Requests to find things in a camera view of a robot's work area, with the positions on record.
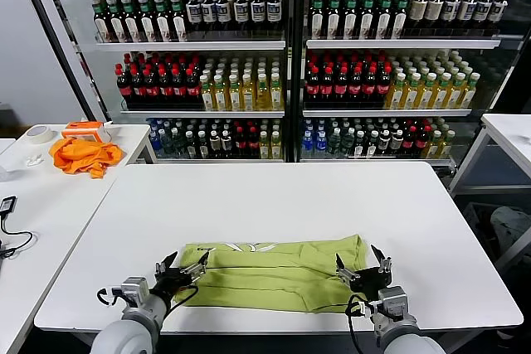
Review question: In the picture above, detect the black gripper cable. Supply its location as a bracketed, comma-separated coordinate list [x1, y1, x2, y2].
[165, 284, 200, 310]
[345, 292, 381, 354]

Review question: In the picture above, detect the blue label dark drink bottle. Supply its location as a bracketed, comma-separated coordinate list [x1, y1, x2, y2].
[185, 0, 202, 32]
[456, 0, 478, 32]
[201, 0, 217, 32]
[250, 0, 267, 32]
[233, 0, 251, 32]
[216, 0, 232, 32]
[265, 0, 282, 32]
[441, 0, 461, 31]
[487, 0, 509, 34]
[472, 0, 494, 32]

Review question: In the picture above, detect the white shelf board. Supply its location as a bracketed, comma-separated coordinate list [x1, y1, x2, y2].
[305, 38, 502, 51]
[95, 41, 287, 53]
[302, 108, 473, 118]
[119, 109, 285, 119]
[300, 158, 453, 165]
[157, 158, 285, 163]

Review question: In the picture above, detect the beige label dark drink bottle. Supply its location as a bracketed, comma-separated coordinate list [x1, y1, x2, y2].
[425, 0, 445, 31]
[408, 0, 429, 31]

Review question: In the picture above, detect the grey bag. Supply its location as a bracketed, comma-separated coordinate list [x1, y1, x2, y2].
[490, 206, 531, 247]

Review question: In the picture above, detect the large white work table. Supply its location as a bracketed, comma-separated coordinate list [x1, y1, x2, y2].
[33, 161, 524, 334]

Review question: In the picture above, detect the glass cooler door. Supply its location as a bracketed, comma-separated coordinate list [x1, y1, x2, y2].
[487, 0, 531, 114]
[14, 0, 111, 123]

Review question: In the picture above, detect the beige tape roll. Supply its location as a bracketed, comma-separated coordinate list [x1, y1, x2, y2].
[25, 124, 58, 146]

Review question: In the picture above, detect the orange and white box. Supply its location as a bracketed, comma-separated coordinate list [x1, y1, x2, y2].
[61, 120, 114, 143]

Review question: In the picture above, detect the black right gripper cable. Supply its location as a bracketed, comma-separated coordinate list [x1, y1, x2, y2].
[345, 292, 381, 354]

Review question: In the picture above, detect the black framed display cooler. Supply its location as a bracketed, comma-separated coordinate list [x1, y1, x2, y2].
[14, 0, 531, 172]

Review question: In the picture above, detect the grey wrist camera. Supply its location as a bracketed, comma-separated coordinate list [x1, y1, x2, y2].
[377, 285, 407, 318]
[119, 275, 149, 308]

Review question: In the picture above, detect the blue label water bottle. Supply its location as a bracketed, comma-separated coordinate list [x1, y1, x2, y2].
[148, 124, 162, 154]
[314, 130, 327, 159]
[301, 130, 314, 159]

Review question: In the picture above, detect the red cap cola bottle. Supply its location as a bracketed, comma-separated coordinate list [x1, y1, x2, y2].
[402, 125, 416, 155]
[158, 67, 174, 102]
[144, 67, 161, 102]
[375, 65, 392, 101]
[247, 125, 261, 159]
[348, 65, 364, 101]
[319, 65, 335, 101]
[115, 67, 133, 102]
[362, 65, 378, 101]
[130, 66, 147, 102]
[185, 67, 202, 102]
[305, 65, 321, 101]
[415, 124, 428, 154]
[334, 65, 349, 101]
[172, 67, 188, 102]
[235, 125, 248, 159]

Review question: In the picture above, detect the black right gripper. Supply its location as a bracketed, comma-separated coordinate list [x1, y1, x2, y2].
[334, 244, 393, 301]

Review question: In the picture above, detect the black crate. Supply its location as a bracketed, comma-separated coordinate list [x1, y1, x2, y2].
[460, 201, 531, 266]

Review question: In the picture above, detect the green cap dark tea bottle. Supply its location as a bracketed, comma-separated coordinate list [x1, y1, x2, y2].
[325, 0, 342, 40]
[90, 0, 112, 43]
[358, 0, 377, 40]
[121, 0, 142, 43]
[169, 0, 188, 43]
[375, 0, 394, 40]
[309, 0, 325, 40]
[137, 0, 157, 43]
[153, 0, 172, 43]
[391, 0, 411, 40]
[106, 0, 127, 43]
[342, 0, 358, 40]

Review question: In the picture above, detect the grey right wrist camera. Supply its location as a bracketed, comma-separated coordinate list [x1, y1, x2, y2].
[377, 285, 407, 318]

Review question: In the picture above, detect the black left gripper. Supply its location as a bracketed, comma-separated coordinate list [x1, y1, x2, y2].
[149, 250, 211, 299]

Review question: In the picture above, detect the green printed t-shirt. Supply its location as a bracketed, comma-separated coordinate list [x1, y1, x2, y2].
[173, 235, 368, 313]

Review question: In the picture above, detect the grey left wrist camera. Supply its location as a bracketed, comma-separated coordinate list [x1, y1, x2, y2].
[119, 275, 149, 308]

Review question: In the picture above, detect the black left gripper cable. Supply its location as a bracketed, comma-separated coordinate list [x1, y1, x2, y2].
[165, 284, 200, 310]

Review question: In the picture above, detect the crumpled orange cloth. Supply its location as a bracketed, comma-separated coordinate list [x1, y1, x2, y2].
[48, 138, 125, 180]

